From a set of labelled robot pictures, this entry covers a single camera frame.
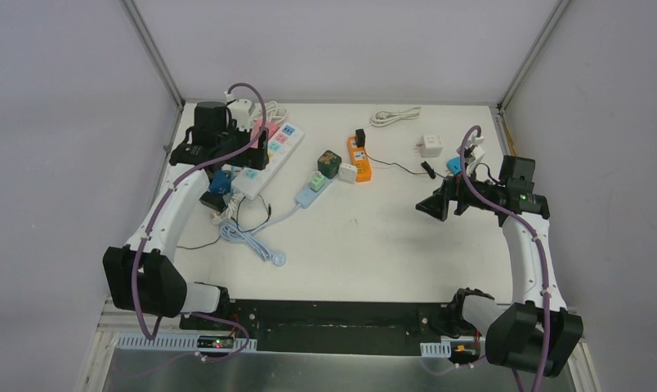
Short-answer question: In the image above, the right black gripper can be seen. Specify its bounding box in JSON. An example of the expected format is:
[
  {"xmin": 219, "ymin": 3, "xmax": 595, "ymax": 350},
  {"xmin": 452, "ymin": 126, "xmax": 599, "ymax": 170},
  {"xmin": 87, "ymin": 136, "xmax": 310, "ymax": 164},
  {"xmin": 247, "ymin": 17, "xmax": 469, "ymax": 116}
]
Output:
[{"xmin": 416, "ymin": 162, "xmax": 504, "ymax": 221}]

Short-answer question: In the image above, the white multicolour power strip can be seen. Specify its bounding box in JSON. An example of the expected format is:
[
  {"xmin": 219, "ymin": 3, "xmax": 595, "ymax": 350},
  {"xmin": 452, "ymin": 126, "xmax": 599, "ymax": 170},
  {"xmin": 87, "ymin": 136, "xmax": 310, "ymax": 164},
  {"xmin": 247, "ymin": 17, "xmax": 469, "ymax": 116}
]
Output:
[{"xmin": 211, "ymin": 122, "xmax": 306, "ymax": 225}]

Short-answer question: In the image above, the blue folding plug adapter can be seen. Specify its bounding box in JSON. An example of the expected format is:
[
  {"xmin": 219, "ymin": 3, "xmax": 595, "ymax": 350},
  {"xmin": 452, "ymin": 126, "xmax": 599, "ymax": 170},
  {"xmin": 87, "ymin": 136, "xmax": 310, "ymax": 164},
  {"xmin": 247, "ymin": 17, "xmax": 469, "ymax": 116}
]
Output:
[{"xmin": 446, "ymin": 157, "xmax": 465, "ymax": 176}]

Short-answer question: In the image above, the white tiger cube adapter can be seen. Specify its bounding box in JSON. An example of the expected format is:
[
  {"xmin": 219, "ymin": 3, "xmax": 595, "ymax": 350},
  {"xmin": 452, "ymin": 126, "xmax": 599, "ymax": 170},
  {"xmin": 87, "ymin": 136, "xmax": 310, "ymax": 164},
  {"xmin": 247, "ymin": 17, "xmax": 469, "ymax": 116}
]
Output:
[{"xmin": 415, "ymin": 134, "xmax": 443, "ymax": 158}]

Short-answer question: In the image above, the orange power strip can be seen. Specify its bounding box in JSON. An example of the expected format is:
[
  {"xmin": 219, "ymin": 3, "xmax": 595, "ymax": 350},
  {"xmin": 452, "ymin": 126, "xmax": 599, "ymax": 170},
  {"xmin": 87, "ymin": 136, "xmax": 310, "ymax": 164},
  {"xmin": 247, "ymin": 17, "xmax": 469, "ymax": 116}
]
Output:
[{"xmin": 347, "ymin": 136, "xmax": 372, "ymax": 183}]

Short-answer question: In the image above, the black plug adapter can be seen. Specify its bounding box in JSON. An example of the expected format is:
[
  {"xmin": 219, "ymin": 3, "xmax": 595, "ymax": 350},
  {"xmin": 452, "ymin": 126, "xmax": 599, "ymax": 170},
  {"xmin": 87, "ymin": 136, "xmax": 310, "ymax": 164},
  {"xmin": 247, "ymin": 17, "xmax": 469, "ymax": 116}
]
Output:
[{"xmin": 355, "ymin": 128, "xmax": 366, "ymax": 148}]

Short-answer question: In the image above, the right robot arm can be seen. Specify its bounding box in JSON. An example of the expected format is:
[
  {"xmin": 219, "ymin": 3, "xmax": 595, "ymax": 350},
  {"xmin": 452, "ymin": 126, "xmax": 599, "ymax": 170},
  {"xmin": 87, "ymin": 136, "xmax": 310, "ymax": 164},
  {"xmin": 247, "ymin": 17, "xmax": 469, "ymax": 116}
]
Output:
[{"xmin": 416, "ymin": 155, "xmax": 583, "ymax": 377}]

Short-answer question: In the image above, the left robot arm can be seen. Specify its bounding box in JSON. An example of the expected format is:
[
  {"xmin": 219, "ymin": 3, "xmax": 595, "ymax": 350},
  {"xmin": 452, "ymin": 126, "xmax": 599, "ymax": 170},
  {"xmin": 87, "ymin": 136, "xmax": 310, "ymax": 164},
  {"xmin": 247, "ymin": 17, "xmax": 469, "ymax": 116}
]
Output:
[{"xmin": 102, "ymin": 98, "xmax": 269, "ymax": 331}]

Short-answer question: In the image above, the light green plug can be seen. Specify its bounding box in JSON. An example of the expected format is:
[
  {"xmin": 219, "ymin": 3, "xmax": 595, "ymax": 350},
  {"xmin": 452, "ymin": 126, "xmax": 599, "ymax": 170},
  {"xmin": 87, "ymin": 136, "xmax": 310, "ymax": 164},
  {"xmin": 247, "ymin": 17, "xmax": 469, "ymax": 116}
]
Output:
[{"xmin": 308, "ymin": 171, "xmax": 326, "ymax": 193}]

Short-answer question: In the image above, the pink wedge power strip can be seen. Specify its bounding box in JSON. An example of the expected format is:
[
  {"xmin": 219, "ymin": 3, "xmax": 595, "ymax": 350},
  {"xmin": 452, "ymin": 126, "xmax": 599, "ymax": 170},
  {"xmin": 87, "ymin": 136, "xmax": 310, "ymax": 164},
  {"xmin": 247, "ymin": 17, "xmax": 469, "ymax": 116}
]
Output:
[{"xmin": 252, "ymin": 118, "xmax": 280, "ymax": 140}]

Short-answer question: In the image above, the dark blue cube adapter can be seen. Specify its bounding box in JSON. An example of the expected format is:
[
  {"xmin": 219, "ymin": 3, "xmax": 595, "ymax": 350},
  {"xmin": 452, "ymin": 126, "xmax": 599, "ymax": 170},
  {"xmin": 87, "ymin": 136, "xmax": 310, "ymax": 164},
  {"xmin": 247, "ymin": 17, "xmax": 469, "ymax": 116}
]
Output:
[{"xmin": 208, "ymin": 170, "xmax": 232, "ymax": 196}]

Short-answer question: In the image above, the light blue power strip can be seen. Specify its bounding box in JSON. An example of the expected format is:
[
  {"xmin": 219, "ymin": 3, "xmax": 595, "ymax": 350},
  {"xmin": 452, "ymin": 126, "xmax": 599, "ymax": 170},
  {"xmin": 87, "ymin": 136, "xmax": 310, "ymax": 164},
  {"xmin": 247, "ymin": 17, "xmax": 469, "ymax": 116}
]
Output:
[{"xmin": 234, "ymin": 178, "xmax": 333, "ymax": 267}]

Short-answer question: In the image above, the dark green cube adapter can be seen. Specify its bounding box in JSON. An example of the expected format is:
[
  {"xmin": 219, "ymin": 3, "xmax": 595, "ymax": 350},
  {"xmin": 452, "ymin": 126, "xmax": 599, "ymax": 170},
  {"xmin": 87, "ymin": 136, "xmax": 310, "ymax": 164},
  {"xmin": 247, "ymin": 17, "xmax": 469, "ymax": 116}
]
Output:
[{"xmin": 317, "ymin": 149, "xmax": 342, "ymax": 179}]

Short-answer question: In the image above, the small white cube adapter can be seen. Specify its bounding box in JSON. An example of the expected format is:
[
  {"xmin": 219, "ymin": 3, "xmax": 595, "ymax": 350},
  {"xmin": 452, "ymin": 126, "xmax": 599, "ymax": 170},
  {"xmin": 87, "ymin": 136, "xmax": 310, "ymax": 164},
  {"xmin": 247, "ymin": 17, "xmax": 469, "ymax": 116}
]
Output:
[{"xmin": 338, "ymin": 163, "xmax": 358, "ymax": 183}]

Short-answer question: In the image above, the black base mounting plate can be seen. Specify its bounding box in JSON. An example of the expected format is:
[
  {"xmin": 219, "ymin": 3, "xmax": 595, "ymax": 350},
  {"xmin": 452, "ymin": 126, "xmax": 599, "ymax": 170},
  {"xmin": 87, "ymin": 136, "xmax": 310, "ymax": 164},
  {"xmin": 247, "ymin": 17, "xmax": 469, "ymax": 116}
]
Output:
[{"xmin": 179, "ymin": 299, "xmax": 500, "ymax": 357}]

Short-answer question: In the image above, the white coiled cable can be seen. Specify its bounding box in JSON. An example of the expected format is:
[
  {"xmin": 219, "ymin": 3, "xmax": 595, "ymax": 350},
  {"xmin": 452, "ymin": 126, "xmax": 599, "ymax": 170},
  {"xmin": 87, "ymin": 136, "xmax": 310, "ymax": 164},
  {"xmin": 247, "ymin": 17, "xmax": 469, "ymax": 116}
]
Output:
[{"xmin": 253, "ymin": 100, "xmax": 289, "ymax": 124}]

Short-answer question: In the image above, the black thin cable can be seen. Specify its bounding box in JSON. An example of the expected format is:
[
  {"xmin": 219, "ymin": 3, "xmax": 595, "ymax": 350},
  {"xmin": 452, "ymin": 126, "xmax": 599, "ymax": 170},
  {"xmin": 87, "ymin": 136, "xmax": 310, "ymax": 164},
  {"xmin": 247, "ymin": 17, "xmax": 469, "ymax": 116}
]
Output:
[{"xmin": 367, "ymin": 154, "xmax": 443, "ymax": 180}]

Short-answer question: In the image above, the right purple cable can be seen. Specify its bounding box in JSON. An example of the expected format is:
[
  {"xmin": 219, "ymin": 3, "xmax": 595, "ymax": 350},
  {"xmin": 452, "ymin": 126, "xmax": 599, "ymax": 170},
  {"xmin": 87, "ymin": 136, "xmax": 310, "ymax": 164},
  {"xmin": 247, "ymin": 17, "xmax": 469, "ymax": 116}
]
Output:
[{"xmin": 422, "ymin": 125, "xmax": 552, "ymax": 392}]

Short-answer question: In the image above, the purple cable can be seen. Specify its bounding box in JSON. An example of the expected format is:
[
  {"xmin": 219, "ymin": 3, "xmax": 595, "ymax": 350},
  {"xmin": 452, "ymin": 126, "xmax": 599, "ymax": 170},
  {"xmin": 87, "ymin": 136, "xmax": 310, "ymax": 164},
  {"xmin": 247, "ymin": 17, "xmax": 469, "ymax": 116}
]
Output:
[
  {"xmin": 422, "ymin": 125, "xmax": 552, "ymax": 392},
  {"xmin": 131, "ymin": 82, "xmax": 268, "ymax": 364}
]

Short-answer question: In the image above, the white usb cable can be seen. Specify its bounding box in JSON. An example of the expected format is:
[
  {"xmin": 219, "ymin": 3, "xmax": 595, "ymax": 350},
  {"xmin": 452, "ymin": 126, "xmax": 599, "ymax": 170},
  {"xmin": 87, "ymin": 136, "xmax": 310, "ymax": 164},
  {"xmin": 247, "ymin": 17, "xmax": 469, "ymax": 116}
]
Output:
[{"xmin": 369, "ymin": 106, "xmax": 422, "ymax": 128}]

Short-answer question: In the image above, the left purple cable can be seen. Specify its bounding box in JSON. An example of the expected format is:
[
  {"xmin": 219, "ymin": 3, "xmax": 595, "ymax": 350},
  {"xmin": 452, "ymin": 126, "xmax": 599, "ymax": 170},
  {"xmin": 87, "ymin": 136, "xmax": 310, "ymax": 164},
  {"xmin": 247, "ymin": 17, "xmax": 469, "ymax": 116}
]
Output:
[{"xmin": 131, "ymin": 82, "xmax": 268, "ymax": 364}]

